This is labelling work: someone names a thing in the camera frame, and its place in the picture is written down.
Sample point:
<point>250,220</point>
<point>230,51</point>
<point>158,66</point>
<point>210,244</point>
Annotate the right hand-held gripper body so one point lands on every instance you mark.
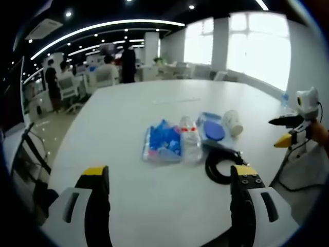
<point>307,108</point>

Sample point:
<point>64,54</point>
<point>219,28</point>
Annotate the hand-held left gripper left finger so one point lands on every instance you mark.
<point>77,205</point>

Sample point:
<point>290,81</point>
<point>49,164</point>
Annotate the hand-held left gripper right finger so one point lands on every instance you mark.
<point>254,200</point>

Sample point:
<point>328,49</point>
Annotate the white paper cup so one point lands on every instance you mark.
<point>233,123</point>

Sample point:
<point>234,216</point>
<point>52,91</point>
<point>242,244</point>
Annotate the blue lid clear container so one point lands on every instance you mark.
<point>211,128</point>

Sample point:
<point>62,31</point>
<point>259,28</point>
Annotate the clear plastic water bottle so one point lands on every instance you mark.
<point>190,140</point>

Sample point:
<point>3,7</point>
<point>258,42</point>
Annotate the blue plastic packet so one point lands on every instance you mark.
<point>162,144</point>

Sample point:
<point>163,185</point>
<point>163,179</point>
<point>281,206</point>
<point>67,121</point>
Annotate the person's right hand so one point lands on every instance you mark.
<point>318,133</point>

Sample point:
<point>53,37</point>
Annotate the black chair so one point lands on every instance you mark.
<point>30,159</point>

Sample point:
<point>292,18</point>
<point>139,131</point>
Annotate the white table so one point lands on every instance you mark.
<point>144,121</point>

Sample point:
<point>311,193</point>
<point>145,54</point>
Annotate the white office chair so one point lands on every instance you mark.
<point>104,77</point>
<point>69,90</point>

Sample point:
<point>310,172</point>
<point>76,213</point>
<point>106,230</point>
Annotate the green potted plant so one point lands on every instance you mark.
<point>158,59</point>

